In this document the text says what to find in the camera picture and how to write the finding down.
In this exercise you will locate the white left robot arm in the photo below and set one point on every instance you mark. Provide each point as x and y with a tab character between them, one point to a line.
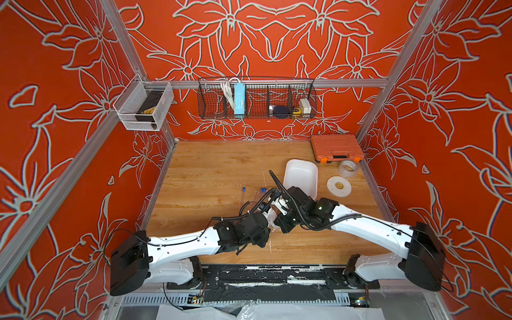
141	259

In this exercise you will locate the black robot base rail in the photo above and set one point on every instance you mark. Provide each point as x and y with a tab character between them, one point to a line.
273	283

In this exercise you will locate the black yellow item in box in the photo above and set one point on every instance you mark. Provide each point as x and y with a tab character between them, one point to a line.
145	112

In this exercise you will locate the clear acrylic wall box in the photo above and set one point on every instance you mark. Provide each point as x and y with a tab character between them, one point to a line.
132	98

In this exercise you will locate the orange tool case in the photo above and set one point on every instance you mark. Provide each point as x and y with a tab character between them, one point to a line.
336	147

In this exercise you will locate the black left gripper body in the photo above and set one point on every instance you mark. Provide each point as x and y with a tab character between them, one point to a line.
261	240

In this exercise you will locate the white flat tape disc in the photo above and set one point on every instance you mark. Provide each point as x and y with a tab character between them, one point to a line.
339	186

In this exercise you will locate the dark round object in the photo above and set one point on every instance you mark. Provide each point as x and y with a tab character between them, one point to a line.
280	112

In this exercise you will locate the white small box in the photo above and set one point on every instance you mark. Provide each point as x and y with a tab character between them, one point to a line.
305	107

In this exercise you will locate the white plastic tray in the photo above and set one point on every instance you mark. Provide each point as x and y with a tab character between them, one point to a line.
302	174

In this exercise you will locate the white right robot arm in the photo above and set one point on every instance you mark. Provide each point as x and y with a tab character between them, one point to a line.
415	252

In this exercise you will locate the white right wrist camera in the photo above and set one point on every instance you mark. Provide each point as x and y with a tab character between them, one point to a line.
280	206

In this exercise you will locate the black wire basket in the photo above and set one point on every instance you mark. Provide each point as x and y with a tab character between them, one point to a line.
215	96

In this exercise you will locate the white wipe tissue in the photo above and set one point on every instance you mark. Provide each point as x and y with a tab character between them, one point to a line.
271	216

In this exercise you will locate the light blue box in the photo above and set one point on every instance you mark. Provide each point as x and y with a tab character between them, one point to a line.
239	99

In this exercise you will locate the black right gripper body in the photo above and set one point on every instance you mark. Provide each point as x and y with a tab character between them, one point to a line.
291	219

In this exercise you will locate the clear tape roll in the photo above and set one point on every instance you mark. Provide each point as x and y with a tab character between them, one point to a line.
347	169

